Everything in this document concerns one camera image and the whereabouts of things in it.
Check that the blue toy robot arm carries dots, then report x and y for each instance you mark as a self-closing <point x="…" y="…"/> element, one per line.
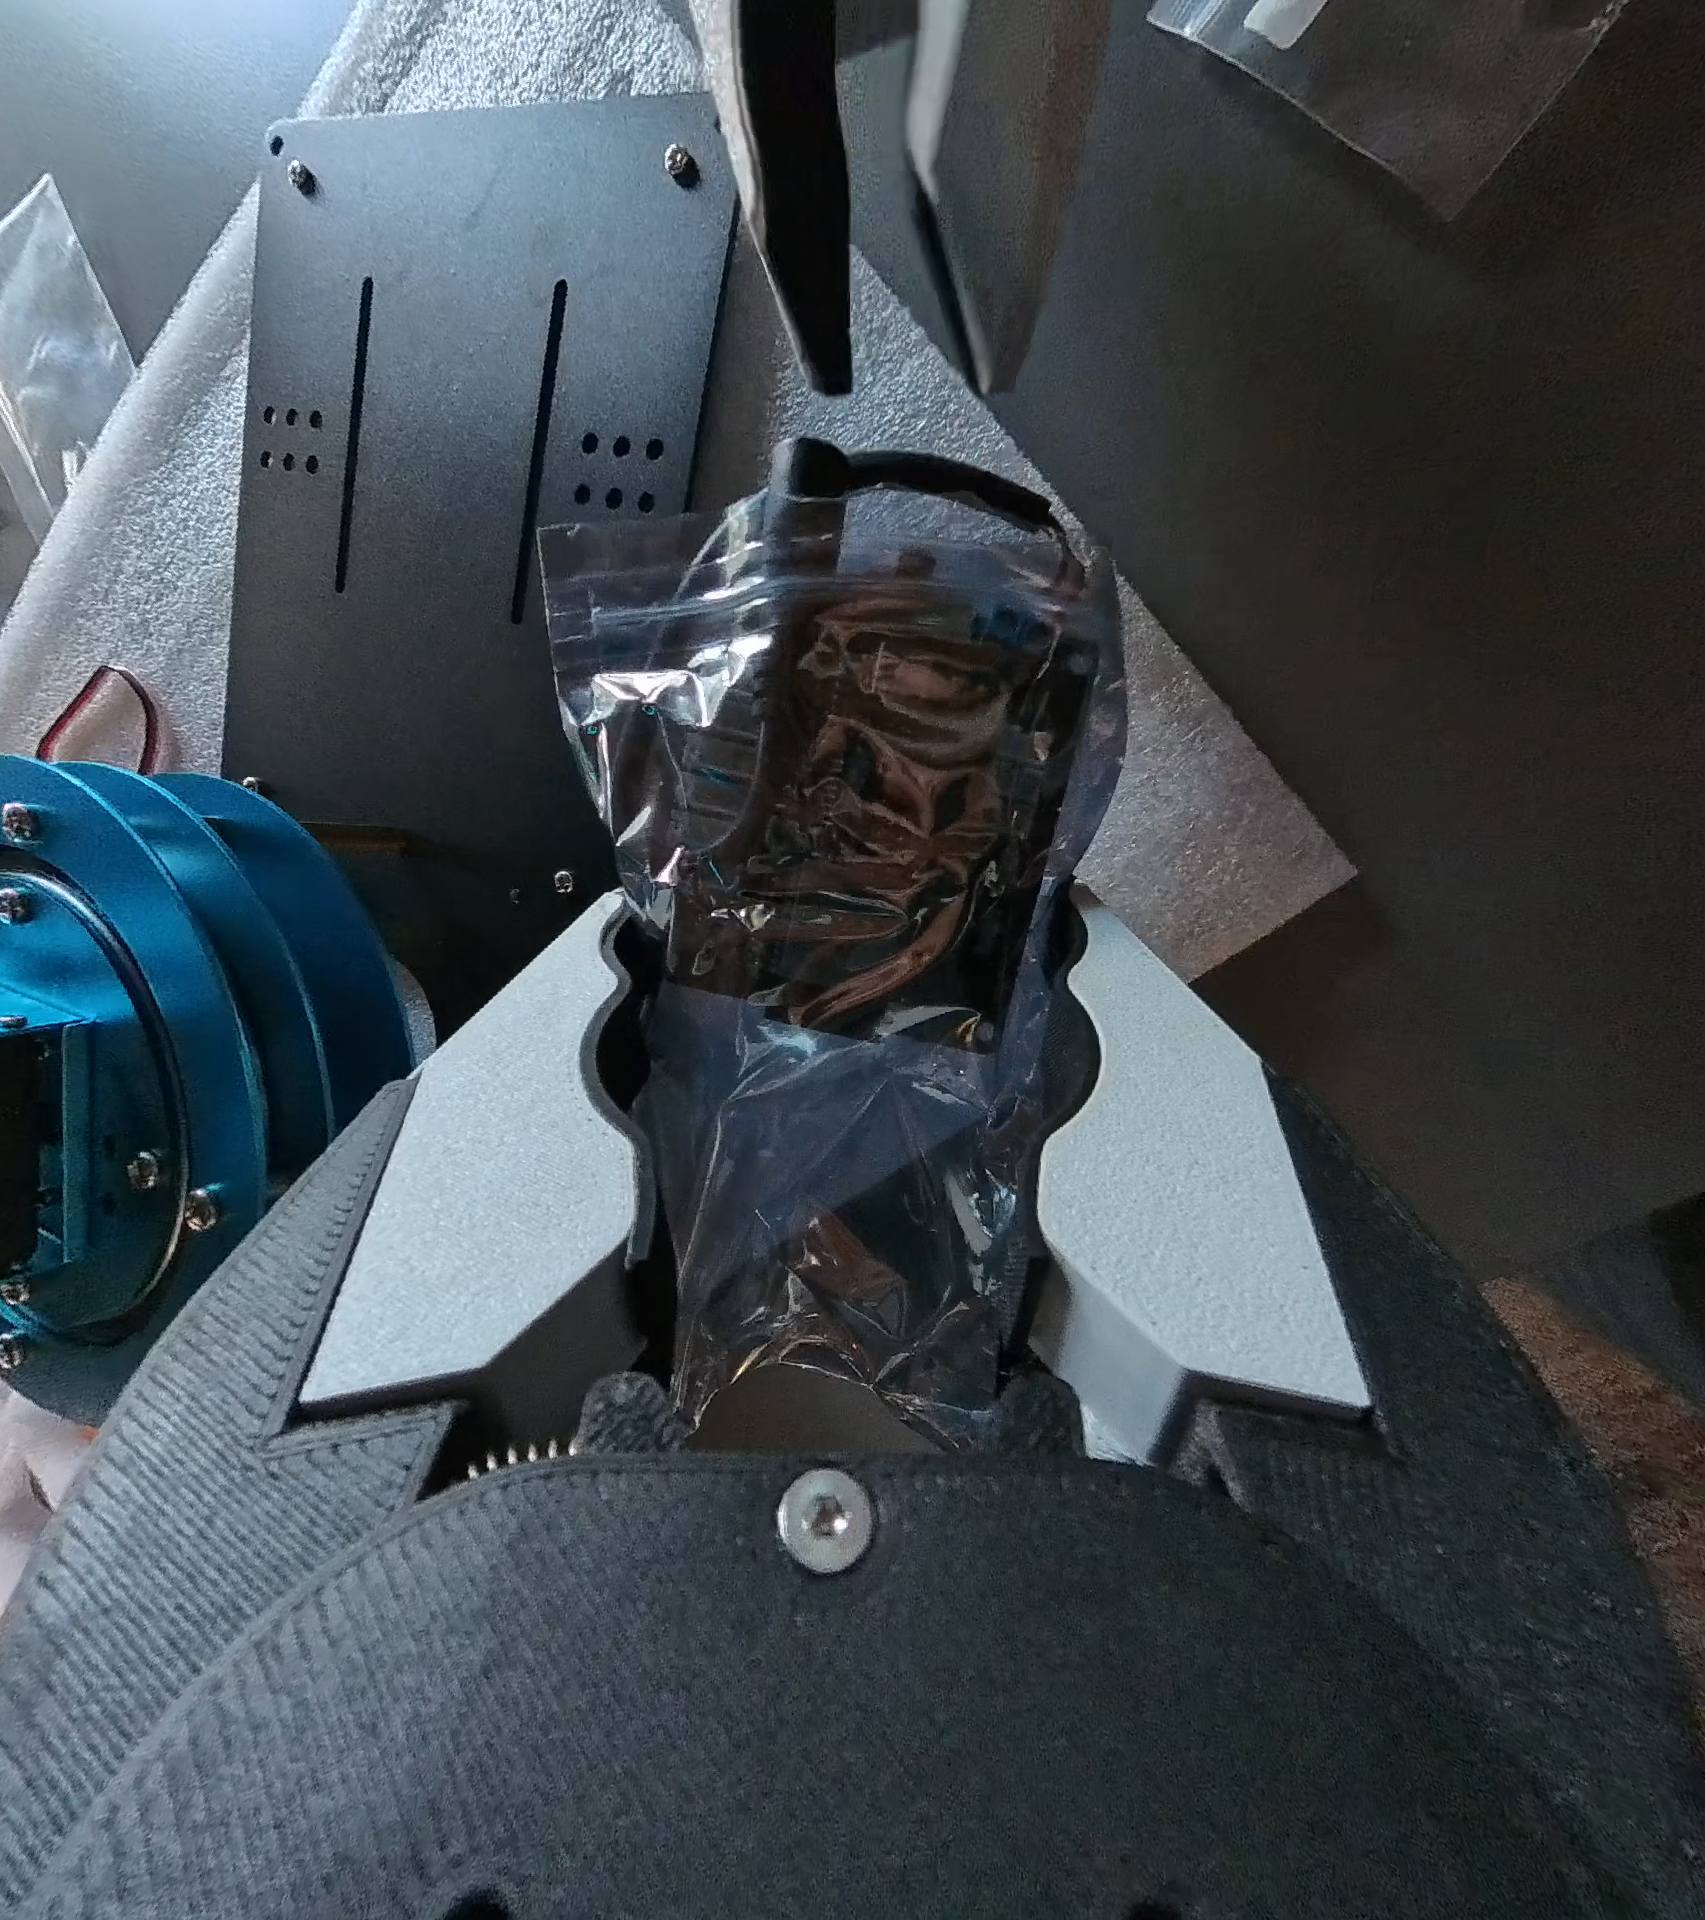
<point x="103" y="1083"/>

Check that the black metal base plate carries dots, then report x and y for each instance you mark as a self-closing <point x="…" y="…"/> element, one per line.
<point x="464" y="391"/>

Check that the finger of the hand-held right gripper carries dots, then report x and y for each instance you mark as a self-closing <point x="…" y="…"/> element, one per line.
<point x="1003" y="151"/>
<point x="792" y="183"/>

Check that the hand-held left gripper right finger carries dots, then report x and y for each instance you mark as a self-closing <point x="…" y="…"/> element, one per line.
<point x="1199" y="1203"/>

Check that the scattered small clear parts bags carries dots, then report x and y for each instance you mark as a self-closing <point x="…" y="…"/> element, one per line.
<point x="29" y="330"/>

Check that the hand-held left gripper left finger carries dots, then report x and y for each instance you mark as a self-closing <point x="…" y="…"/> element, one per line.
<point x="495" y="1203"/>

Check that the silver plastic parts bag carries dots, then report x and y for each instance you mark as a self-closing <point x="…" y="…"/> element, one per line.
<point x="852" y="901"/>

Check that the white foam sheet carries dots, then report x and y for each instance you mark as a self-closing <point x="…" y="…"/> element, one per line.
<point x="1213" y="779"/>

